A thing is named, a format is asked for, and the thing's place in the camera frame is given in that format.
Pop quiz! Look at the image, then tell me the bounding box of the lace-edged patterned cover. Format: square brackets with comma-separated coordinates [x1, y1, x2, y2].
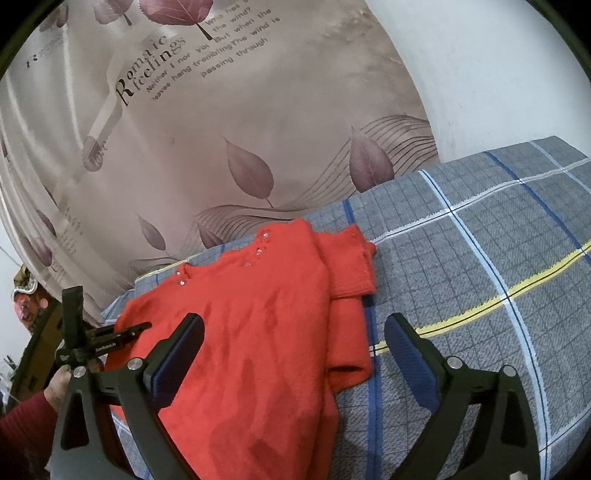
[13, 265, 41, 297]

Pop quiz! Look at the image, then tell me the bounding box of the leaf-print beige curtain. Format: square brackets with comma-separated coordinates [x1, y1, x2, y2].
[0, 0, 441, 324]

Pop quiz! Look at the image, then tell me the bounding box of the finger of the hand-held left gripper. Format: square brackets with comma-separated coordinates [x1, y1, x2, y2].
[62, 285, 85, 352]
[95, 322, 153, 348]

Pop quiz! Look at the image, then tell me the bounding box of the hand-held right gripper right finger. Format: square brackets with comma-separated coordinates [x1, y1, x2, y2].
[384, 313, 541, 480]

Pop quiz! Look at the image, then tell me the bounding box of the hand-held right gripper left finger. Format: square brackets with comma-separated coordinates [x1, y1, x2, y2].
[50, 313, 205, 480]

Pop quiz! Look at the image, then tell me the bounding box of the person's left hand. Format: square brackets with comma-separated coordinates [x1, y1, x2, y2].
[44, 357, 106, 411]

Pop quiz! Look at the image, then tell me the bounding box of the pink floral decoration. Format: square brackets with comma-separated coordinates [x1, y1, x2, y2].
[14, 291, 51, 326]

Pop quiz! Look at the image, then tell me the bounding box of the cardboard box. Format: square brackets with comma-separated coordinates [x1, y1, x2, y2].
[11, 302, 69, 403]

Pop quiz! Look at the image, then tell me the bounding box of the red sweater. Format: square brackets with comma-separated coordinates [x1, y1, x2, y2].
[105, 218, 378, 480]

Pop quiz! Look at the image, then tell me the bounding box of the grey plaid bedsheet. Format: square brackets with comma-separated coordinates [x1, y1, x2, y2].
[99, 135, 591, 480]

